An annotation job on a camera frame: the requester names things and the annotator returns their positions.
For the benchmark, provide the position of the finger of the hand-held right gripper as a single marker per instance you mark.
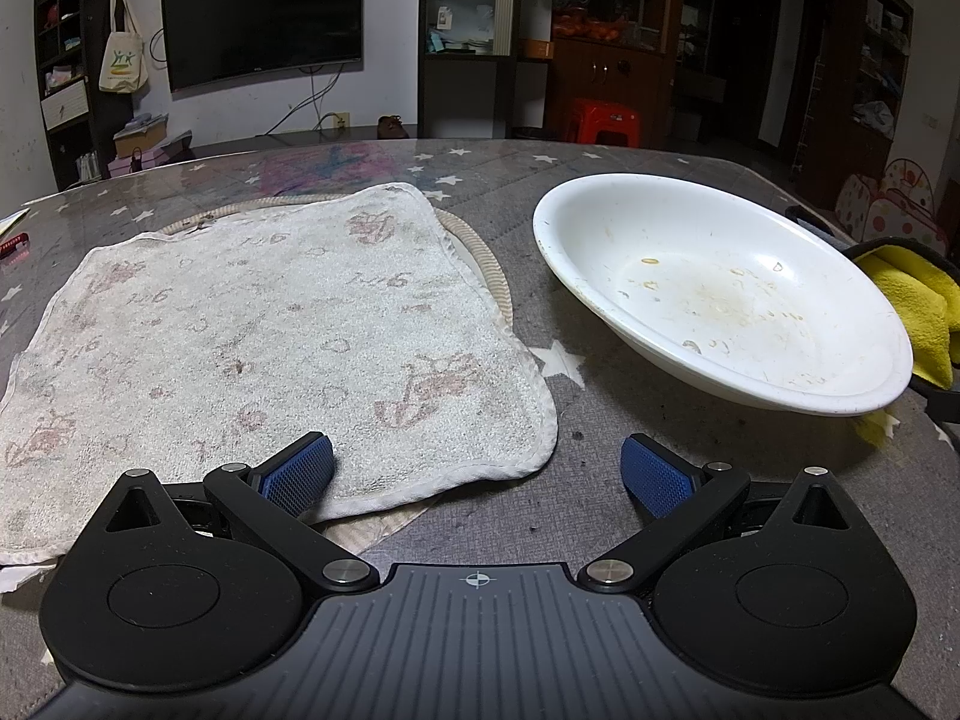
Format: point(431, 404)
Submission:
point(817, 223)
point(937, 409)

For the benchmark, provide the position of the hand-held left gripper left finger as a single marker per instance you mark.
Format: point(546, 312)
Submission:
point(300, 476)

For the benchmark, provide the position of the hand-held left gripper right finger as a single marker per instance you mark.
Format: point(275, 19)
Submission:
point(656, 476)

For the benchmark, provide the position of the yellow and grey cloth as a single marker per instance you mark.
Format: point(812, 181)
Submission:
point(911, 300)

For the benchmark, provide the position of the white bowl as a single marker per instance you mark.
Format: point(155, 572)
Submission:
point(720, 300)

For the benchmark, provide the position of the polka dot play tent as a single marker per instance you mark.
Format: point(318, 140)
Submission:
point(900, 199)

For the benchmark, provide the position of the grey star-print tablecloth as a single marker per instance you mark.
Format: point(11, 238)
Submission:
point(570, 465)

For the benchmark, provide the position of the metal ladder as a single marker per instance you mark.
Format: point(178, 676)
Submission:
point(808, 112)

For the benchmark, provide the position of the white printed towel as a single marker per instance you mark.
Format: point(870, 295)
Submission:
point(262, 330)

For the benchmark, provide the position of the dark shelf unit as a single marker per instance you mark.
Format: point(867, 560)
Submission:
point(881, 52)

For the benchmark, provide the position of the red plastic stool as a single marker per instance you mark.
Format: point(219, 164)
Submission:
point(604, 120)

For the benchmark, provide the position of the brown wooden cabinet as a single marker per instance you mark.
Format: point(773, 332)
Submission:
point(607, 75)

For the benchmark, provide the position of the round striped-rim mat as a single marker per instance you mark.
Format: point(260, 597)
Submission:
point(489, 264)

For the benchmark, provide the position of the pile of oranges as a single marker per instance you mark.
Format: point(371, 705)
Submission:
point(592, 28)

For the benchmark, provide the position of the pink boxes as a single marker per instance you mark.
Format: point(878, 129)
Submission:
point(150, 160)

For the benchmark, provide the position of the brown shoe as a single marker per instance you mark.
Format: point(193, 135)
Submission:
point(391, 127)

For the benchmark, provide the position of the red small item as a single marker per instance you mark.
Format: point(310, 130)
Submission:
point(15, 249)

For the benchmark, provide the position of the cardboard box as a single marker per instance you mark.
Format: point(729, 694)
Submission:
point(139, 139)

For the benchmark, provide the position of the yellowish paper sheet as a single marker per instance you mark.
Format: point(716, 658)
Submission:
point(11, 221)

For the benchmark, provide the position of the tall glass display cabinet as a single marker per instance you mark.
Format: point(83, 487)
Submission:
point(465, 37)

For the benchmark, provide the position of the white tote bag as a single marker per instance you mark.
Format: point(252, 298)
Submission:
point(121, 60)

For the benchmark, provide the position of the black television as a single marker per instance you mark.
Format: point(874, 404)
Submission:
point(262, 15)

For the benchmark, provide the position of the dark open bookshelf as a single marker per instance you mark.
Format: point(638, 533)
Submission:
point(64, 75)

